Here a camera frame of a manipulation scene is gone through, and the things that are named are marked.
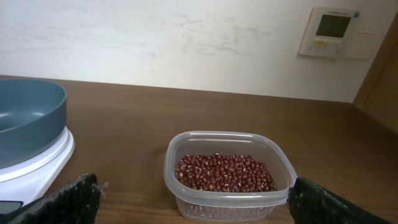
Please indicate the white digital kitchen scale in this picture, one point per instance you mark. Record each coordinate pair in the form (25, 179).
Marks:
(27, 181)

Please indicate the blue plastic bowl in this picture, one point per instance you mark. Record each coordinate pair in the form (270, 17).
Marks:
(33, 115)

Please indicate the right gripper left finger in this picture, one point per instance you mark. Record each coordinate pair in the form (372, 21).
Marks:
(75, 203)

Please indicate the clear plastic bean container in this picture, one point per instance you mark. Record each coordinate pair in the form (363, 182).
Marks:
(205, 206)

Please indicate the white wall control panel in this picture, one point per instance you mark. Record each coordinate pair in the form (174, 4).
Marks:
(335, 33)

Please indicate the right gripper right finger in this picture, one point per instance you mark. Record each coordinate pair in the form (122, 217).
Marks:
(309, 203)

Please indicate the red adzuki beans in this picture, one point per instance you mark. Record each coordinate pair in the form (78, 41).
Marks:
(224, 173)

